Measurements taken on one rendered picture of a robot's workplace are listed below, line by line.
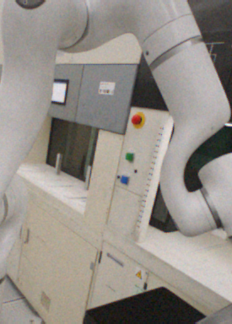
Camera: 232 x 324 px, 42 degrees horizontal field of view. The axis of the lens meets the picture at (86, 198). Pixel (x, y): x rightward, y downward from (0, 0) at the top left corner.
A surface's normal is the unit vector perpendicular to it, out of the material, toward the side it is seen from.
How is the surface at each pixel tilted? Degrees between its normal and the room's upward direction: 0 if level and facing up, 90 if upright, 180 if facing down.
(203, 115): 90
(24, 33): 126
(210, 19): 90
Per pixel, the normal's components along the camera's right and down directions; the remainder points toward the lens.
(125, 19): -0.49, 0.76
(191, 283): -0.79, 0.03
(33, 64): -0.22, 0.79
